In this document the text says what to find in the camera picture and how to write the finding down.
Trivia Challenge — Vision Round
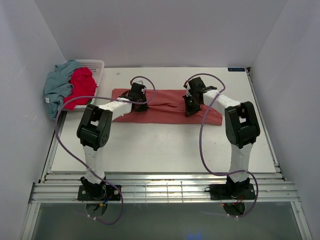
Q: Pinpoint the magenta red t-shirt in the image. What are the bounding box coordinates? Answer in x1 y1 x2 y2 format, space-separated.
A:
63 67 97 111

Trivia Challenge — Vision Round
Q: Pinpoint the white wrist camera, left arm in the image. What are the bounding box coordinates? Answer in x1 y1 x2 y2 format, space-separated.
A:
136 80 147 93

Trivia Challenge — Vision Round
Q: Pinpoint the white plastic laundry basket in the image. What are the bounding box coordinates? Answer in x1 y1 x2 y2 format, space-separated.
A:
63 59 105 111

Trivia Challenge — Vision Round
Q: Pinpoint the salmon pink t-shirt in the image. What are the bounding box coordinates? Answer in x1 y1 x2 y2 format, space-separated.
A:
114 89 208 125

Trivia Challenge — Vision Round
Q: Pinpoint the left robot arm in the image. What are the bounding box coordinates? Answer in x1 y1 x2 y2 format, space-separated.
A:
76 81 148 200

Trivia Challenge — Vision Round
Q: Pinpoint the grey-blue t-shirt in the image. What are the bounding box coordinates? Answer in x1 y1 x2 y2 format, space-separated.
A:
44 60 82 120

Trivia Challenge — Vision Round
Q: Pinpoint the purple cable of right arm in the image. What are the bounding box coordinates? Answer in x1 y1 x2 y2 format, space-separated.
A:
183 73 259 218

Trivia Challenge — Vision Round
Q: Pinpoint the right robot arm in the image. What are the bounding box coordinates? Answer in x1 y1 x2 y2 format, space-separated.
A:
183 74 261 201

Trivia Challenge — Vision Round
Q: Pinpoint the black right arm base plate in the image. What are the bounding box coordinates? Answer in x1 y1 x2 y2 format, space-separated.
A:
204 183 256 200

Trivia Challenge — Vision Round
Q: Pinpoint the blue label sticker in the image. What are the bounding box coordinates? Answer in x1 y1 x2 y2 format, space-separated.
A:
227 67 246 72

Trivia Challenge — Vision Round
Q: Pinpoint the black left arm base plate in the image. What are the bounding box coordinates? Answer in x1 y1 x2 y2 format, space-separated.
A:
76 185 122 202

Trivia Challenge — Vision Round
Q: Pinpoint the aluminium rail frame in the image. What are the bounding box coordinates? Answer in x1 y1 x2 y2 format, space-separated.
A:
19 119 313 240

